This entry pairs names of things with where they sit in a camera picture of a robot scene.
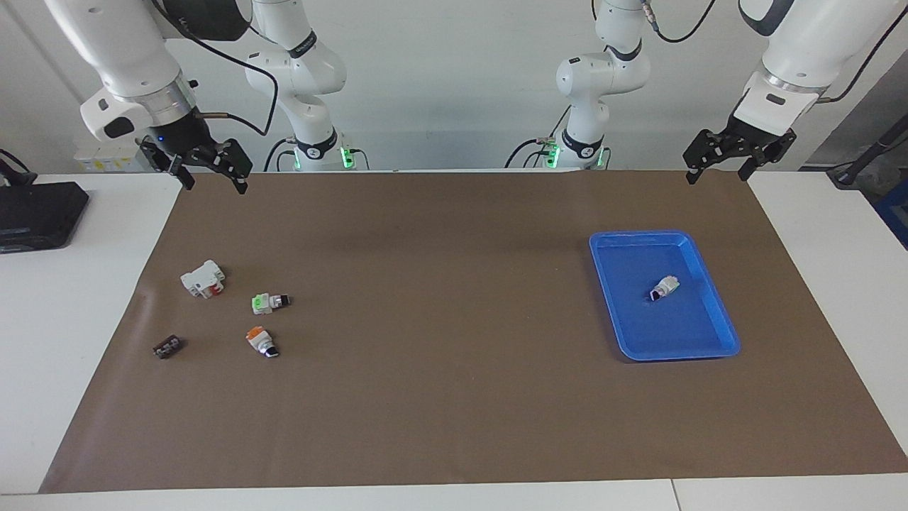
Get white box yellow labels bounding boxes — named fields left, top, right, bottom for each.
left=74, top=139, right=151, bottom=173

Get white red circuit breaker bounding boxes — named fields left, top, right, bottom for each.
left=180, top=260, right=226, bottom=300

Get black stand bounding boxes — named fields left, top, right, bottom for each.
left=826, top=114, right=908, bottom=189

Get black box device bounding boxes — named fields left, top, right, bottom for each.
left=0, top=182, right=90, bottom=253

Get blue crate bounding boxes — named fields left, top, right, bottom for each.
left=874, top=195, right=908, bottom=249

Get blue plastic tray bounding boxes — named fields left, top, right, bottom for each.
left=589, top=230, right=741, bottom=362

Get brown paper mat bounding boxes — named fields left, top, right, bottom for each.
left=39, top=170, right=908, bottom=494

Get black base cable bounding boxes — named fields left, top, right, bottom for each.
left=505, top=105, right=568, bottom=170
left=264, top=137, right=295, bottom=172

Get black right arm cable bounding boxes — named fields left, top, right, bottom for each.
left=150, top=0, right=281, bottom=137

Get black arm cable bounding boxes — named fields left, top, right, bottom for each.
left=641, top=0, right=908, bottom=104
left=150, top=0, right=281, bottom=137

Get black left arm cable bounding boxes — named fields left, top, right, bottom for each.
left=641, top=0, right=908, bottom=104

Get orange white selector switch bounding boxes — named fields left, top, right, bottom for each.
left=245, top=326, right=280, bottom=358

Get black clamp with cable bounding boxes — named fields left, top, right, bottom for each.
left=0, top=149, right=36, bottom=187

